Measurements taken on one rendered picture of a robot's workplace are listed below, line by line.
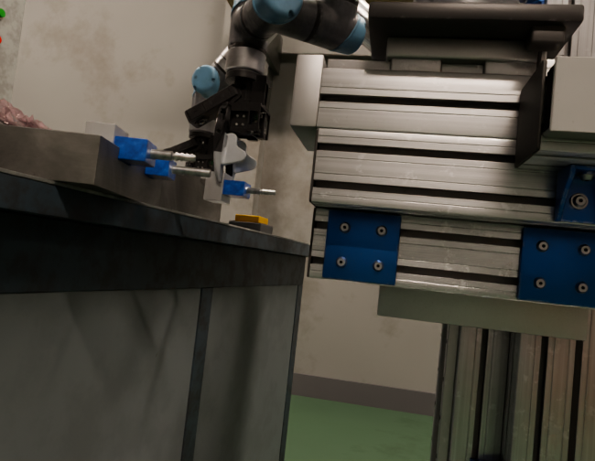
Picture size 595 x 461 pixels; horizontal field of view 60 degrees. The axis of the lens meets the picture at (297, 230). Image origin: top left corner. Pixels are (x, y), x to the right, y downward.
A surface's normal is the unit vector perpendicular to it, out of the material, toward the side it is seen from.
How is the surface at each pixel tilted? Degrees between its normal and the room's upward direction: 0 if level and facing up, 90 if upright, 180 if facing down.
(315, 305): 90
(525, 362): 90
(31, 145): 90
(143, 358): 90
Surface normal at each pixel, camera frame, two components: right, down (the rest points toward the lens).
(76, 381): 0.95, 0.08
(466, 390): -0.18, -0.08
